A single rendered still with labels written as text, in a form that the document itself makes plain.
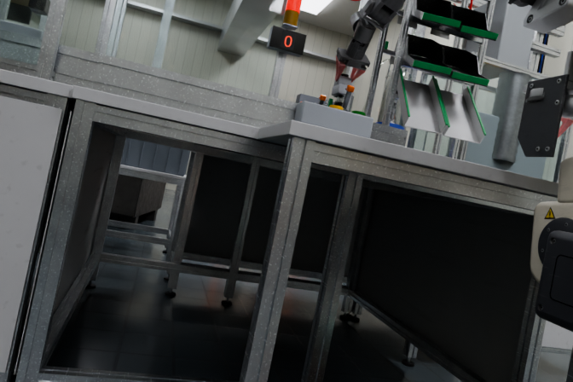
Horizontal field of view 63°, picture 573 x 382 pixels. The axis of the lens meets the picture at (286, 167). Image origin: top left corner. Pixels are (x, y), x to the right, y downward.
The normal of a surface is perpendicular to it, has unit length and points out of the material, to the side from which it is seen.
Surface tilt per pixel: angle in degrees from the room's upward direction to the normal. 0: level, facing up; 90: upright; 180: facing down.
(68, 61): 90
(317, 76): 90
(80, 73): 90
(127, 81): 90
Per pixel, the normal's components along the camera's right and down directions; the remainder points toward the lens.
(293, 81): 0.25, 0.03
